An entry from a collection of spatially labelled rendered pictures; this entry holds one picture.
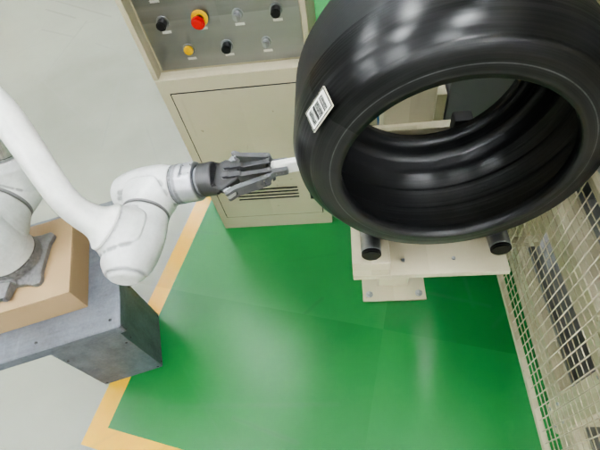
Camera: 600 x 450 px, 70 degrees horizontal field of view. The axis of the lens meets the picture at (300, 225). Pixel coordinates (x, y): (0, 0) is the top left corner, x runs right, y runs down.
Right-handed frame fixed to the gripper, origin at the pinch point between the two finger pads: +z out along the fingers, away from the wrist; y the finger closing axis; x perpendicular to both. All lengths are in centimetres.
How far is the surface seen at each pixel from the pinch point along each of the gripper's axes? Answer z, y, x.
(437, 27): 29.5, -8.8, -29.6
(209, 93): -38, 61, 21
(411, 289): 21, 23, 112
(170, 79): -49, 61, 13
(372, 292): 4, 22, 110
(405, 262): 20.9, -8.5, 31.7
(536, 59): 41.3, -11.3, -23.4
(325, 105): 12.9, -10.5, -22.1
